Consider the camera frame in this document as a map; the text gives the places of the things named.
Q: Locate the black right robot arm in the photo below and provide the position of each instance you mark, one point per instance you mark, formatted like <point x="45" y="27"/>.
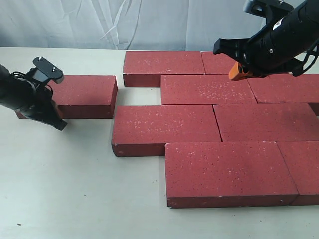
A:
<point x="304" y="15"/>

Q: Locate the back right row brick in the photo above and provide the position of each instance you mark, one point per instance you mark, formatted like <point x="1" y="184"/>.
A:
<point x="219" y="64"/>

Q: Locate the third row red brick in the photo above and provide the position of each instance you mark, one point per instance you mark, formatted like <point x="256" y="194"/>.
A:
<point x="267" y="122"/>

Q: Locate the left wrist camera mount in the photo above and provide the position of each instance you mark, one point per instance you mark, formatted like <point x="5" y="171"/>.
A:
<point x="44" y="71"/>

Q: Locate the right middle row brick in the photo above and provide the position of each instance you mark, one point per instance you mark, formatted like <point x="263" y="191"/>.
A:
<point x="285" y="88"/>

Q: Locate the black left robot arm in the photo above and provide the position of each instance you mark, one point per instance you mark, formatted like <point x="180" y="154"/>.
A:
<point x="29" y="94"/>

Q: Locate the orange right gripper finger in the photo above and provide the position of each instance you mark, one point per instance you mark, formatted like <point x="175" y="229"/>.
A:
<point x="236" y="73"/>
<point x="242" y="75"/>

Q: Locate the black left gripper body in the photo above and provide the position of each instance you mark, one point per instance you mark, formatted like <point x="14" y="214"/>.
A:
<point x="46" y="112"/>

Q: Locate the blue white backdrop curtain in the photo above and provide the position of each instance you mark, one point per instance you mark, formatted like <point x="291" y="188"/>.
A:
<point x="192" y="25"/>

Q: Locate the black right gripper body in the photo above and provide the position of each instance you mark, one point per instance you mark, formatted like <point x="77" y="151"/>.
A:
<point x="269" y="52"/>

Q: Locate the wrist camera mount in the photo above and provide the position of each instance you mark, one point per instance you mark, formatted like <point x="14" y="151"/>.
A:
<point x="271" y="10"/>
<point x="44" y="71"/>

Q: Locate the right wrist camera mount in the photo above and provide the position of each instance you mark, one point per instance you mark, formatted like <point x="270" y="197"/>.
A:
<point x="271" y="10"/>

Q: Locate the speckled red brick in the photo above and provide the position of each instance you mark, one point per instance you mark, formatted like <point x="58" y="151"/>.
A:
<point x="204" y="90"/>

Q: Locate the back left row brick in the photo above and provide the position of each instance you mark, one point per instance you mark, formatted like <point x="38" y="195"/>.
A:
<point x="145" y="68"/>

